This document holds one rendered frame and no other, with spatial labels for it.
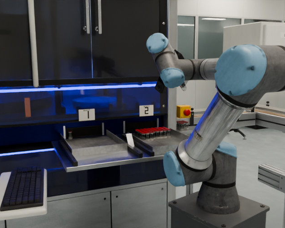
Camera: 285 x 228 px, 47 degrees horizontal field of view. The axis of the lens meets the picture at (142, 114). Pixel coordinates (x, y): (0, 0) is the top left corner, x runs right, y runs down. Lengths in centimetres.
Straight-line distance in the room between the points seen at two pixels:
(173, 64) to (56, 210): 107
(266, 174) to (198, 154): 152
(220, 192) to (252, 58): 54
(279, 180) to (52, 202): 146
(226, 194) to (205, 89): 644
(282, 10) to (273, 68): 814
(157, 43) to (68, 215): 110
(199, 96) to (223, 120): 660
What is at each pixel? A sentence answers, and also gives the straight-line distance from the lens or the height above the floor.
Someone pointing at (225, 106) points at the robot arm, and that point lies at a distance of 86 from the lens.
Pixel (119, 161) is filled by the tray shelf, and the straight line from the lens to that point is 141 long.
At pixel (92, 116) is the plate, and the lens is 175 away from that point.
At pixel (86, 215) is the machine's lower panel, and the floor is 46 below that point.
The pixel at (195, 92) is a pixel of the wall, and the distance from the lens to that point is 741.
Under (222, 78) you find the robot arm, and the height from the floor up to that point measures 126.
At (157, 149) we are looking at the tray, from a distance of 149.
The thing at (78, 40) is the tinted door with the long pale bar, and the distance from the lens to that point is 172.
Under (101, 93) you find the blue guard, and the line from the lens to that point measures 175.
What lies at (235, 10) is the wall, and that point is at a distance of 802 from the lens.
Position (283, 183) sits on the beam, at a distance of 238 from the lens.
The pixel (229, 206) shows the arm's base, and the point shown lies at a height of 82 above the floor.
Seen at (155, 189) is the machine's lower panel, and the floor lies 54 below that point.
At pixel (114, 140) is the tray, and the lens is 173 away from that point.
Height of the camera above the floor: 130
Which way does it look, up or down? 9 degrees down
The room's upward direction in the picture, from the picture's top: straight up
